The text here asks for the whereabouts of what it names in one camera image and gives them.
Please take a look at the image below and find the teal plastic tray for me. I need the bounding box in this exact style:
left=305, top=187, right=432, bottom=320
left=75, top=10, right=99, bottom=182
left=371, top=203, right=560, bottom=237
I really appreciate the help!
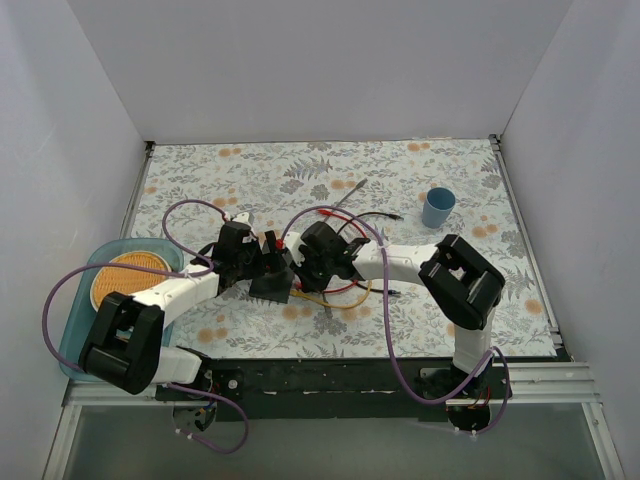
left=59, top=238, right=184, bottom=363

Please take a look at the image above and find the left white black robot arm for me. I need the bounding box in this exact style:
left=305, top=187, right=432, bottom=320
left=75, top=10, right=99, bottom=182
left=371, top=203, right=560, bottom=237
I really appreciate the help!
left=79, top=221, right=302, bottom=400

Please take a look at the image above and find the grey ethernet cable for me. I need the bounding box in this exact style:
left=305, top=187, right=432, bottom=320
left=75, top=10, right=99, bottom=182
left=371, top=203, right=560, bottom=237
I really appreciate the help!
left=319, top=176, right=370, bottom=315

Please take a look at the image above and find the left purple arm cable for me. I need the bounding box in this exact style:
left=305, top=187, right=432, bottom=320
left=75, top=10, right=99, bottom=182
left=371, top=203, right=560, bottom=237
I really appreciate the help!
left=41, top=199, right=250, bottom=455

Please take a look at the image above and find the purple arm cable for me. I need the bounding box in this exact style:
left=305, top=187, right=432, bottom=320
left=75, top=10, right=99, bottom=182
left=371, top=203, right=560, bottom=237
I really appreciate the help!
left=41, top=199, right=250, bottom=455
left=279, top=204, right=513, bottom=434

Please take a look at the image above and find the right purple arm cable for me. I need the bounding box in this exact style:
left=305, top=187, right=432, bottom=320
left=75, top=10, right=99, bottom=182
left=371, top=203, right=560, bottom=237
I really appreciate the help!
left=279, top=204, right=513, bottom=434

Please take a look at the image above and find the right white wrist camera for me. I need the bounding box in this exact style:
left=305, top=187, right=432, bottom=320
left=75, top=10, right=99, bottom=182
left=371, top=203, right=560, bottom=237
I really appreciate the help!
left=284, top=231, right=305, bottom=266

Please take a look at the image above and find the blue plastic cup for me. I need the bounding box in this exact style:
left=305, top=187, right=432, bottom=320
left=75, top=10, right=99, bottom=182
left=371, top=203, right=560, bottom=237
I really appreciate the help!
left=421, top=187, right=456, bottom=229

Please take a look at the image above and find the yellow ethernet cable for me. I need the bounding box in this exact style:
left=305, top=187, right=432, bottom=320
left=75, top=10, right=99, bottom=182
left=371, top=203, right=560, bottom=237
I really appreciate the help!
left=291, top=279, right=374, bottom=310

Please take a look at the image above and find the red ethernet cable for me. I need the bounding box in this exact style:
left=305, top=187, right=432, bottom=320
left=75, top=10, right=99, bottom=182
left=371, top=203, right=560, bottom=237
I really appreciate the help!
left=294, top=208, right=386, bottom=297

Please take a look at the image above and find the black network switch box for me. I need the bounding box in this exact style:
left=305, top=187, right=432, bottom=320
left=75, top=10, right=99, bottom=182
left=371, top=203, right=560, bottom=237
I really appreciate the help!
left=249, top=269, right=294, bottom=304

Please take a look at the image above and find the black ethernet cable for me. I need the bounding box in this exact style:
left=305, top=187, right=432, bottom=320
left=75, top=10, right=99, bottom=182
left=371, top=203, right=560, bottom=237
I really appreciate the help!
left=324, top=211, right=402, bottom=297

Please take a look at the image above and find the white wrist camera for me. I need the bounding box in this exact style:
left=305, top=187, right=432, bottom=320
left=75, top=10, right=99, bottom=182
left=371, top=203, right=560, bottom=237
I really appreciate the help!
left=232, top=212, right=254, bottom=226
left=284, top=231, right=305, bottom=266

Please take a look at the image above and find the aluminium frame rail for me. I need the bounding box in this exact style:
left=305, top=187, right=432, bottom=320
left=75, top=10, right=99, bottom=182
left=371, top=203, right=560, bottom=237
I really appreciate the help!
left=62, top=362, right=602, bottom=407

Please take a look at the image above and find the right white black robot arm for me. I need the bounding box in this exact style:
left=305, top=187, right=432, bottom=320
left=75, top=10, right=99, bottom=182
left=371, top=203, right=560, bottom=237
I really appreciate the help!
left=283, top=222, right=505, bottom=398

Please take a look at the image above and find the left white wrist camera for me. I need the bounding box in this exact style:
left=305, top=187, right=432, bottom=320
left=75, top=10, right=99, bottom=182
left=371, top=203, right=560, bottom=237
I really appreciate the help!
left=232, top=212, right=254, bottom=226

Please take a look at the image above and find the floral patterned table mat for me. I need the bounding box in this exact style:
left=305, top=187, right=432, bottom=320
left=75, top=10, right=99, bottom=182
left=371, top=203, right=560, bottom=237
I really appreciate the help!
left=131, top=139, right=556, bottom=359

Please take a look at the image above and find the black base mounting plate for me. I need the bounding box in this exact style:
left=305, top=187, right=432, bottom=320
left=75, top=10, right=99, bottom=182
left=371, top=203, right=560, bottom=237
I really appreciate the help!
left=155, top=349, right=507, bottom=435

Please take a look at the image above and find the orange woven round plate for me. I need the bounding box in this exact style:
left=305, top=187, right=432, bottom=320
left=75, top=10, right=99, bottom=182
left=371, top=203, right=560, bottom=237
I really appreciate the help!
left=90, top=251, right=171, bottom=310

